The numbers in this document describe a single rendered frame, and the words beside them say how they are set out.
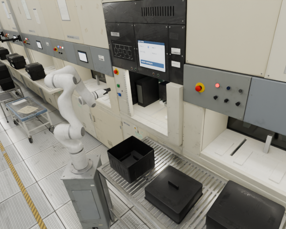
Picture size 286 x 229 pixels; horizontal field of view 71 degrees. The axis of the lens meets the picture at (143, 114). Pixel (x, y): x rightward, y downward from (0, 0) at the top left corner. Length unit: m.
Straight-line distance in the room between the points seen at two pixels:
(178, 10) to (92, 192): 1.53
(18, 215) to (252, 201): 2.38
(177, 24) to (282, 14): 0.57
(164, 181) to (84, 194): 0.76
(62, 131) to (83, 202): 0.71
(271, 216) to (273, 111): 0.52
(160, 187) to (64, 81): 0.97
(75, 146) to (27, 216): 1.31
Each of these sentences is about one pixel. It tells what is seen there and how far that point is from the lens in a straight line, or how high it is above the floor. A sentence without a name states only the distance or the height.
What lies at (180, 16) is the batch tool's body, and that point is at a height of 1.85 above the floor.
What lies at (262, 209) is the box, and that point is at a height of 1.01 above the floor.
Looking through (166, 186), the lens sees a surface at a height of 0.86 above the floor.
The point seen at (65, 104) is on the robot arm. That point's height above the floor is 1.35.
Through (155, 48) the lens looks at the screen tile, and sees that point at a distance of 1.56.
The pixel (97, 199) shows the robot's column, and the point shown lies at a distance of 1.94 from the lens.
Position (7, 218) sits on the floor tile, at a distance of 2.89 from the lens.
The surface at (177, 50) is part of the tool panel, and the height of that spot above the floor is 1.64.
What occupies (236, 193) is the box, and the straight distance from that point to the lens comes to 1.27.
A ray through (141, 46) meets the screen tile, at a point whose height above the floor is 1.63.
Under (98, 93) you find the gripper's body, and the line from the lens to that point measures 1.94.
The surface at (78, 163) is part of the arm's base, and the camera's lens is 1.76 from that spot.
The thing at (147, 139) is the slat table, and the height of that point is 0.76.
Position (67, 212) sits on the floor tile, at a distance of 2.59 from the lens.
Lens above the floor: 1.97
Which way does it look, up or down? 31 degrees down
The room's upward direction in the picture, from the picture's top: 6 degrees counter-clockwise
